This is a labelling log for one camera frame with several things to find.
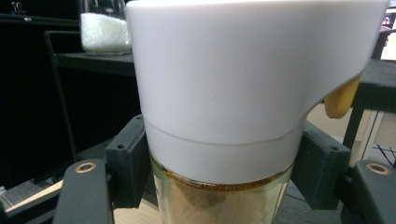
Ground glass yellow spice shaker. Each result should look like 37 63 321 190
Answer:
125 0 390 224

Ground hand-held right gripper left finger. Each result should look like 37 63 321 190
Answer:
105 114 152 209

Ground black binder clips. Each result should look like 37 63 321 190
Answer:
10 1 25 16

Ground black metal rack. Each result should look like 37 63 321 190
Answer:
43 28 396 163

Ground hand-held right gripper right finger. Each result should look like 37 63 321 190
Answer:
290 120 352 211

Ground glass salt shaker white lid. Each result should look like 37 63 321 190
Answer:
78 0 133 57

